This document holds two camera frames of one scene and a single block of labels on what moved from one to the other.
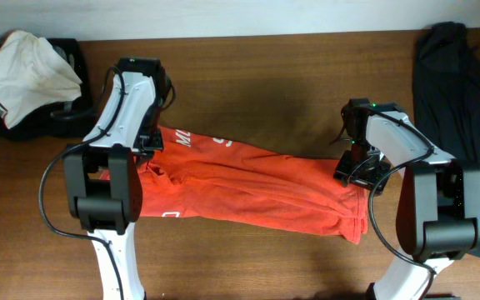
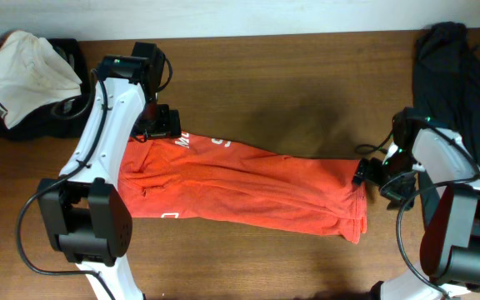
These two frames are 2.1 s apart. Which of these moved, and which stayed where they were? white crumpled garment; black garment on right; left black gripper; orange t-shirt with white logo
Moved: left black gripper
Stayed: orange t-shirt with white logo; white crumpled garment; black garment on right
